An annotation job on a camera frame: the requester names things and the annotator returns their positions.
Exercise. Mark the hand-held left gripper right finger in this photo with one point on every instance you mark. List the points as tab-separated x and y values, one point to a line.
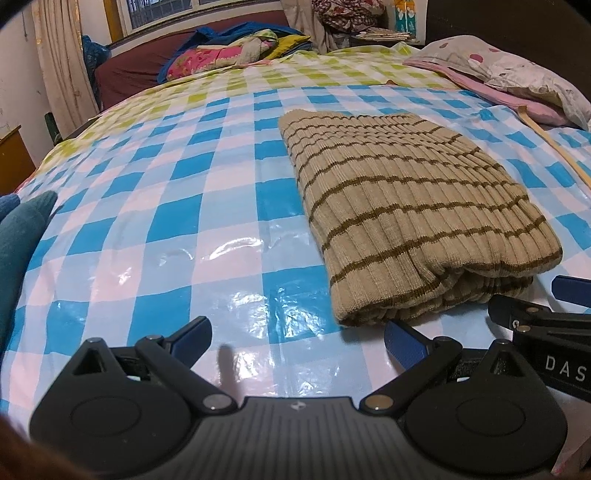
404	346

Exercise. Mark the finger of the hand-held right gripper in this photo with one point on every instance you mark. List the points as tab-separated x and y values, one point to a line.
575	288
508	311

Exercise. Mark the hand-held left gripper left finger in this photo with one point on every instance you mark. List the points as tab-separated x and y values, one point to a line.
189	344

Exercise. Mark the tan striped knit sweater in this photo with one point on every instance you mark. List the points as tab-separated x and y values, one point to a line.
406	198

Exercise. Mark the person's left hand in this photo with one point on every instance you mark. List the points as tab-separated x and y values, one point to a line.
18	235

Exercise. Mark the checkered plastic bed cover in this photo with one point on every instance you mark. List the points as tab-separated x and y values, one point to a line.
184	207

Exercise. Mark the thin wooden stick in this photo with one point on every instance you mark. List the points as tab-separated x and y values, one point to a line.
549	138

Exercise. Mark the pink pillow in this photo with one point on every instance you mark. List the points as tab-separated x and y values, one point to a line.
535	108

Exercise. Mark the grey dotted pillow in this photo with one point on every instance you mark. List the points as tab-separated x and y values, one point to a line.
508	69

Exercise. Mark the wooden side cabinet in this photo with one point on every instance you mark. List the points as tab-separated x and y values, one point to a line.
16	157

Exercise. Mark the dark green object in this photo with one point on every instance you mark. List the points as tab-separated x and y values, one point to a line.
51	127

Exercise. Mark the dark wooden headboard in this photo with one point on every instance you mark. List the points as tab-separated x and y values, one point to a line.
485	23

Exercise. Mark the pink floral quilt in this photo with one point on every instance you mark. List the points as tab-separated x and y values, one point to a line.
203	60

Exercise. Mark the maroon sofa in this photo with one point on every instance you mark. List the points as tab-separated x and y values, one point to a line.
134	64

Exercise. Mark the blue floral cloth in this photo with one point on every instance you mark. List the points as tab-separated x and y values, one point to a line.
94	60

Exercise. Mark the pale patterned cloth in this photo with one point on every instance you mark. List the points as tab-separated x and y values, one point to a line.
254	48

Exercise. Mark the stack of folded papers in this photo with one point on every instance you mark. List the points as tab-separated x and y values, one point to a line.
383	34

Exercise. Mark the pile of colourful bedding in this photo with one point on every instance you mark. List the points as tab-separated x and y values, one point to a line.
217	34

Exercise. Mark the beige patterned curtain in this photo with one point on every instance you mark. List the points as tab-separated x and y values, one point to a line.
300	23
60	60

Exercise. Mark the yellow and blue carton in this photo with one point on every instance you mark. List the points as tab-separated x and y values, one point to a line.
405	16

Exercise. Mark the yellow cloth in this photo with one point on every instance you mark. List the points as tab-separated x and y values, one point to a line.
288	45

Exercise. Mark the barred window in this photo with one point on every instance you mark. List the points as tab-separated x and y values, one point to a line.
152	9

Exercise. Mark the floral cloth bundle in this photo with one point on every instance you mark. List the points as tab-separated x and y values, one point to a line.
346	14

